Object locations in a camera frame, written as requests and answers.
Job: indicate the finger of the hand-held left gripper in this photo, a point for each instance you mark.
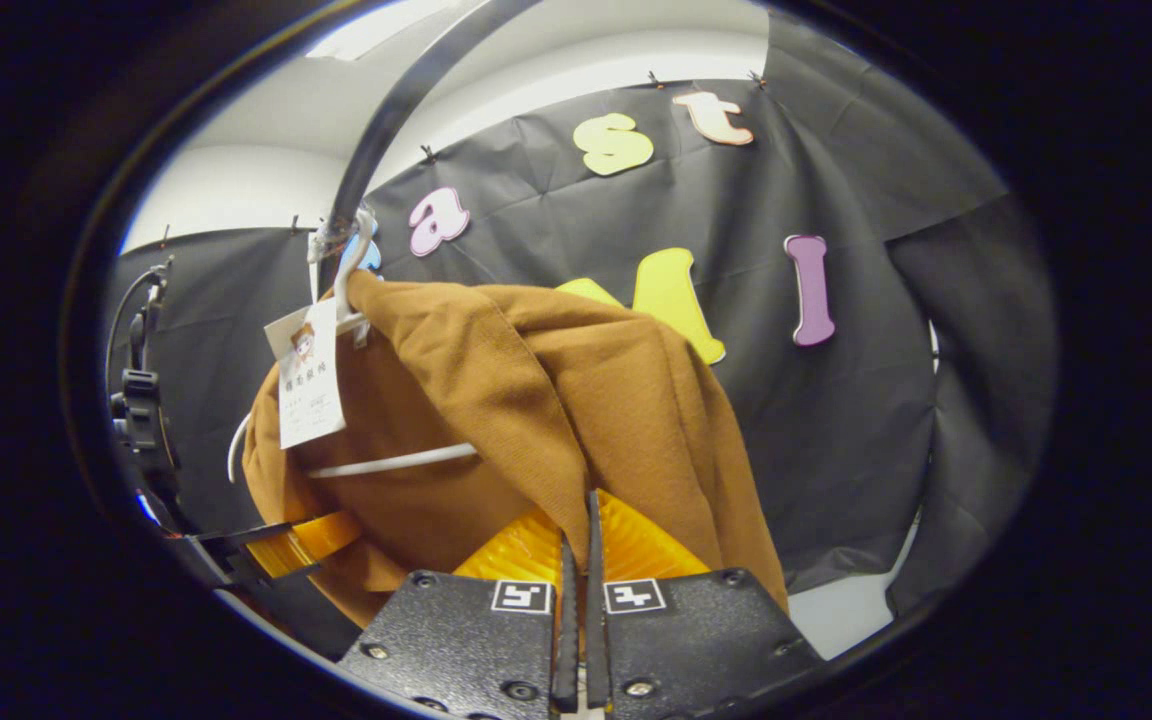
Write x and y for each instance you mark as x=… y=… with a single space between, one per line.
x=236 y=555

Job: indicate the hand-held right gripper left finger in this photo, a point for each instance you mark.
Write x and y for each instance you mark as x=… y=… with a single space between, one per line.
x=466 y=640

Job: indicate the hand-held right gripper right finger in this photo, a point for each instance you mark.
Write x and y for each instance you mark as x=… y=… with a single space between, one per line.
x=696 y=640

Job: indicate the brown shirt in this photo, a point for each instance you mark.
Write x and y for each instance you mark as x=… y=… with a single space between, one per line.
x=496 y=400

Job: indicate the white plastic hanger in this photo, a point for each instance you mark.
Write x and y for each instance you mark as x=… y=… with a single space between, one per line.
x=236 y=450

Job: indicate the white hanger with tie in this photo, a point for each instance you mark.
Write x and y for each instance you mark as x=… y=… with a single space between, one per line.
x=396 y=460

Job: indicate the white hanger tie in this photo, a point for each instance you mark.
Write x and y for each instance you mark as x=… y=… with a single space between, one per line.
x=321 y=243

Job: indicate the white paper tag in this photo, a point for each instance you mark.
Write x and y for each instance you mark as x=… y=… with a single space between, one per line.
x=311 y=400

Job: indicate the black backdrop cloth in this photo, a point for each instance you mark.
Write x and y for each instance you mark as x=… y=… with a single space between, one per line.
x=836 y=400

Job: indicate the row of black cloth clips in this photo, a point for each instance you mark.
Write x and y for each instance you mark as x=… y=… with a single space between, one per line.
x=654 y=78

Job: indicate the black clothes rail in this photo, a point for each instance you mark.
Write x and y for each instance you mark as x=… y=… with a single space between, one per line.
x=386 y=120

